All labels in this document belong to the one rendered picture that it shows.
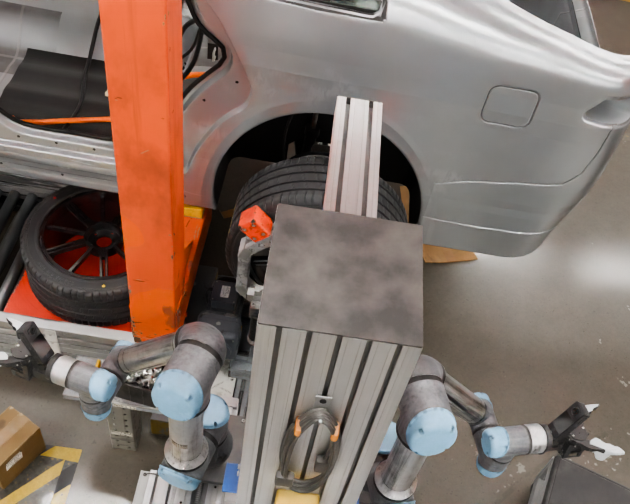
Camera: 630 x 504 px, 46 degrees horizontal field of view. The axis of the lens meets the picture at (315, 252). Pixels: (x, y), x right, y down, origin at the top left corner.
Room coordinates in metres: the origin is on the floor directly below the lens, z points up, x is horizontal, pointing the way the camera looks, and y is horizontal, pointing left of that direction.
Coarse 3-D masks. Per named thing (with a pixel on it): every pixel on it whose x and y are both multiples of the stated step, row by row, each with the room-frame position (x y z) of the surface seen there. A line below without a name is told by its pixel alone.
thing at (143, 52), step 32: (128, 0) 1.48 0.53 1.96; (160, 0) 1.48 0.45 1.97; (128, 32) 1.48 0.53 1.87; (160, 32) 1.48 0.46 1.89; (128, 64) 1.48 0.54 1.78; (160, 64) 1.48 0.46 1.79; (128, 96) 1.48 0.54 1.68; (160, 96) 1.48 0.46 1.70; (128, 128) 1.48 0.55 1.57; (160, 128) 1.48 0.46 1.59; (128, 160) 1.48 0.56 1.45; (160, 160) 1.48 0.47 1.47; (128, 192) 1.48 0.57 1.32; (160, 192) 1.48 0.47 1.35; (128, 224) 1.48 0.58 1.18; (160, 224) 1.48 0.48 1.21; (128, 256) 1.48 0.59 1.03; (160, 256) 1.48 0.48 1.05; (128, 288) 1.48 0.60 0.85; (160, 288) 1.48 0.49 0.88; (160, 320) 1.48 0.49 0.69
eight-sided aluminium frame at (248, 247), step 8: (272, 224) 1.70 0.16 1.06; (272, 232) 1.66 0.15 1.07; (248, 240) 1.68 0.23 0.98; (264, 240) 1.65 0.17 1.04; (240, 248) 1.65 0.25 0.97; (248, 248) 1.64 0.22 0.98; (256, 248) 1.65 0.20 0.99; (264, 248) 1.65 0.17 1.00; (240, 256) 1.64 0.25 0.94; (248, 256) 1.64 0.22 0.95; (240, 264) 1.64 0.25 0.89; (248, 264) 1.64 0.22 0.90; (240, 272) 1.64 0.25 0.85; (248, 272) 1.66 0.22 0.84; (240, 280) 1.64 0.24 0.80; (248, 280) 1.69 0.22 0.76; (240, 288) 1.64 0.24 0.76
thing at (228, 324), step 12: (216, 288) 1.87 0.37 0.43; (228, 288) 1.88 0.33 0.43; (216, 300) 1.81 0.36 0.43; (228, 300) 1.82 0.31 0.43; (240, 300) 1.90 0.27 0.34; (204, 312) 1.75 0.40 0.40; (216, 312) 1.78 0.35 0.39; (228, 312) 1.80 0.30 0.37; (240, 312) 1.85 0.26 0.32; (216, 324) 1.71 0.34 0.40; (228, 324) 1.72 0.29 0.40; (240, 324) 1.74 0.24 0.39; (228, 336) 1.66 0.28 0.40; (228, 348) 1.64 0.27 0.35
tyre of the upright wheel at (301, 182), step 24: (264, 168) 1.95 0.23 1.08; (288, 168) 1.90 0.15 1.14; (312, 168) 1.89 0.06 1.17; (240, 192) 1.93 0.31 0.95; (264, 192) 1.81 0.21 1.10; (288, 192) 1.78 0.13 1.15; (312, 192) 1.78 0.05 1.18; (384, 192) 1.91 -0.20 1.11; (240, 216) 1.75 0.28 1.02; (384, 216) 1.80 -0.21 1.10; (240, 240) 1.73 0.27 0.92
